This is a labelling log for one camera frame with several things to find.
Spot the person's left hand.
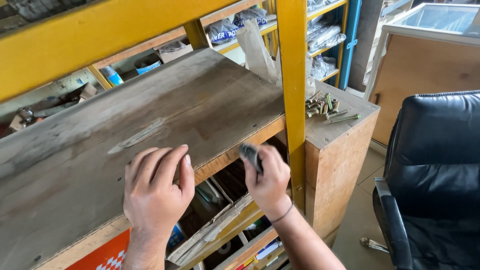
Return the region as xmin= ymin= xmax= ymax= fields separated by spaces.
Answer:
xmin=123 ymin=144 xmax=196 ymax=233

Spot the person's right hand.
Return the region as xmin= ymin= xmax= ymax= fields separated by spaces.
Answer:
xmin=242 ymin=144 xmax=293 ymax=223

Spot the small dark grey metal part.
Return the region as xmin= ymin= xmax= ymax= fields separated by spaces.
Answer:
xmin=239 ymin=142 xmax=264 ymax=174

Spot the black thread wristband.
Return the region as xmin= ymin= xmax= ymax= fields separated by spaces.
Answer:
xmin=269 ymin=202 xmax=295 ymax=225

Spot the small blue box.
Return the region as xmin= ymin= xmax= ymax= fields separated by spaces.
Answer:
xmin=166 ymin=223 xmax=185 ymax=251

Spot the torn cardboard tray box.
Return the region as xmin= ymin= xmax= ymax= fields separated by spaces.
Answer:
xmin=167 ymin=159 xmax=256 ymax=267

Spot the stack of colourful small boxes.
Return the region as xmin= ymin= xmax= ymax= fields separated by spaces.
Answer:
xmin=233 ymin=238 xmax=289 ymax=270

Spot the orange white checkered sticker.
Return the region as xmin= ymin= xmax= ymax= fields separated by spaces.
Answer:
xmin=65 ymin=228 xmax=131 ymax=270

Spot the worn wooden counter cabinet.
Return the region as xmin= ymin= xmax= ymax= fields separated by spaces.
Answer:
xmin=0 ymin=48 xmax=381 ymax=270

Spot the pile of metal anchor bolts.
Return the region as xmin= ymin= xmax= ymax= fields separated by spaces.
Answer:
xmin=305 ymin=90 xmax=362 ymax=125

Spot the clear plastic bag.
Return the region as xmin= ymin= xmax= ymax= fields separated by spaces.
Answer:
xmin=304 ymin=52 xmax=317 ymax=99

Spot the blue white can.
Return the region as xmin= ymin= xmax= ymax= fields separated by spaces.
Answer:
xmin=100 ymin=65 xmax=125 ymax=87

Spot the small carton with blue label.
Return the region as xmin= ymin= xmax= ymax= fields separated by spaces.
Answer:
xmin=133 ymin=52 xmax=163 ymax=76

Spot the open carton with metal parts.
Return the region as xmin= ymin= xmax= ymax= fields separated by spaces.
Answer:
xmin=9 ymin=82 xmax=98 ymax=133

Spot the plain brown carton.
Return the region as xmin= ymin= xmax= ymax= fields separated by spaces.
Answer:
xmin=155 ymin=40 xmax=194 ymax=64

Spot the yellow shelf with bagged goods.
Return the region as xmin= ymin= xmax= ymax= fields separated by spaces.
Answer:
xmin=204 ymin=0 xmax=349 ymax=89

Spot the black leather office chair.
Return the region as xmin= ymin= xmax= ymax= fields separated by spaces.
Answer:
xmin=359 ymin=90 xmax=480 ymax=270

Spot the glass topped wooden display case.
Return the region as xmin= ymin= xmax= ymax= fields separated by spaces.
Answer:
xmin=363 ymin=3 xmax=480 ymax=148

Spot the yellow metal rack frame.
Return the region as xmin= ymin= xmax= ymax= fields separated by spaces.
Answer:
xmin=0 ymin=0 xmax=349 ymax=215

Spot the blue metal upright post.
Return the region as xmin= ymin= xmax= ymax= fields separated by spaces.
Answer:
xmin=337 ymin=0 xmax=363 ymax=91

